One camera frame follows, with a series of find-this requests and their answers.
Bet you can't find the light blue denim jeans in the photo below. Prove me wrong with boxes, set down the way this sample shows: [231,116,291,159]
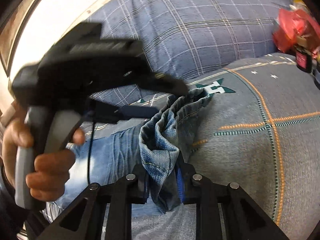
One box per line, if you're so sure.
[52,88,213,217]

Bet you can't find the person's left hand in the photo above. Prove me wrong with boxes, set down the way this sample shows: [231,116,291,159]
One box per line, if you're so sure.
[1,100,86,202]

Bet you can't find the blue plaid pillow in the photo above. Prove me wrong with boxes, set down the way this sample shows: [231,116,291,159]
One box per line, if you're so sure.
[85,0,298,106]

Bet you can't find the grey patterned bed quilt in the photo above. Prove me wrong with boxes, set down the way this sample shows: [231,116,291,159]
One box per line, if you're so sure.
[39,52,320,240]

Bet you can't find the red plastic bag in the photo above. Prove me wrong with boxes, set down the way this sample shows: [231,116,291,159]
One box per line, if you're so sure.
[273,9,319,53]

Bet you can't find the dark red small box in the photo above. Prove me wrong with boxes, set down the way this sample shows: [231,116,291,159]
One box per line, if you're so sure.
[296,45,312,73]

